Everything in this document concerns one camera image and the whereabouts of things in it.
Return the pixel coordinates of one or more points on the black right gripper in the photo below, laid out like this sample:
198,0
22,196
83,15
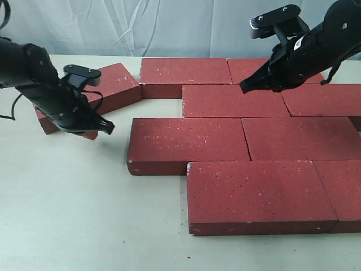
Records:
278,74

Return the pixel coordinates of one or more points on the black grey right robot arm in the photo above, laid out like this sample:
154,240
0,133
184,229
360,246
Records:
303,52

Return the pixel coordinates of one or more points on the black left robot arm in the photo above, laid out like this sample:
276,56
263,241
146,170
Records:
28,69

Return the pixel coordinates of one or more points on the angled red brick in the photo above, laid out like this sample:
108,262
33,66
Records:
230,102

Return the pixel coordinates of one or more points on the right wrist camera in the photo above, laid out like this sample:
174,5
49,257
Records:
284,22

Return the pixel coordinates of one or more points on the white backdrop cloth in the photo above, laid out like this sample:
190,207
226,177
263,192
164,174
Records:
164,28

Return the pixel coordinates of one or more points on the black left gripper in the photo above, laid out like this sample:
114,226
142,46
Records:
80,118

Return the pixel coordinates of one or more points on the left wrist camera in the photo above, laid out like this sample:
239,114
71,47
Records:
80,76

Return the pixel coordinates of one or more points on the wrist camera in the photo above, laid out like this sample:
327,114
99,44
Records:
80,76
284,22

